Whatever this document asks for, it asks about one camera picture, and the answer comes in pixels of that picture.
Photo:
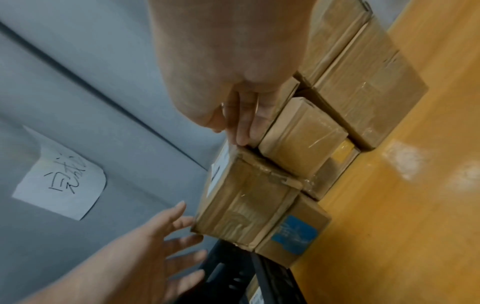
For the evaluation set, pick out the person's right hand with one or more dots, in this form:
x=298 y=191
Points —
x=225 y=44

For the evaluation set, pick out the person's left hand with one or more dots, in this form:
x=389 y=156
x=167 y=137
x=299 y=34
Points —
x=150 y=261

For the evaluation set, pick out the black plastic crate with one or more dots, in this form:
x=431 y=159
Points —
x=232 y=273

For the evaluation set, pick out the small parcel 150 label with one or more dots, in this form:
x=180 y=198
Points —
x=303 y=139

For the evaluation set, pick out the blue sticker cardboard box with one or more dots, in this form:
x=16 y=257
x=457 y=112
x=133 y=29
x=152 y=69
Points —
x=300 y=207

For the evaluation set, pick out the white paper sheet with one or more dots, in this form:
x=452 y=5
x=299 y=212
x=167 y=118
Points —
x=56 y=184

